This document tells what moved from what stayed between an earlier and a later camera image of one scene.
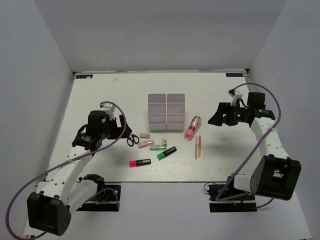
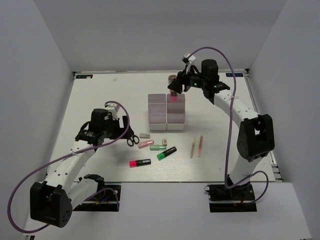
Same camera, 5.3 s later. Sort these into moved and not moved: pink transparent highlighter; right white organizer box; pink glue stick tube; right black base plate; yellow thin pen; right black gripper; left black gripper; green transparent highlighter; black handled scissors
Moved: right black gripper; pink glue stick tube; yellow thin pen
Not moved: right white organizer box; black handled scissors; green transparent highlighter; pink transparent highlighter; left black gripper; right black base plate
